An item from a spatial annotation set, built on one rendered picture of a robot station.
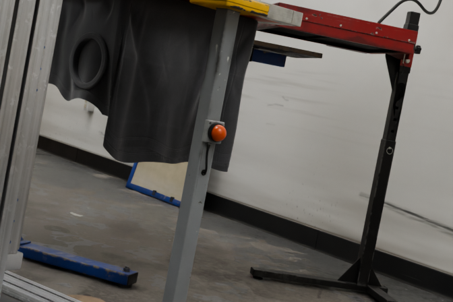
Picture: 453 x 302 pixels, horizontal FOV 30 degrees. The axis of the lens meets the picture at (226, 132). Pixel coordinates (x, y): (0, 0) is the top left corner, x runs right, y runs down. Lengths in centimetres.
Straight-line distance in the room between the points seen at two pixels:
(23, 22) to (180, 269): 71
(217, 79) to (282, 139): 283
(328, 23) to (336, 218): 142
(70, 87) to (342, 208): 240
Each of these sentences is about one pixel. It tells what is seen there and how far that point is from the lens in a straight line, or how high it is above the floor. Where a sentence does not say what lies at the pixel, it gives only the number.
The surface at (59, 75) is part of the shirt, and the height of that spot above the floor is 70.
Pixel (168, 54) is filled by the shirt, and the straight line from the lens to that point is 215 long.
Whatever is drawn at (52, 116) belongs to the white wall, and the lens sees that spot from 672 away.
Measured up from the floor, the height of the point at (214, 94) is 73.
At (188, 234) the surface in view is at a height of 41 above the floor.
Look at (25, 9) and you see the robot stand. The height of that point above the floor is 82.
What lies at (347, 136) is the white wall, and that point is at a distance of 440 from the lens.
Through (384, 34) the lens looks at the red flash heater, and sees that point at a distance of 335.
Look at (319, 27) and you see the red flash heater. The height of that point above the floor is 104.
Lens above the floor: 75
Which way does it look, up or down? 3 degrees down
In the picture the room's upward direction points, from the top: 11 degrees clockwise
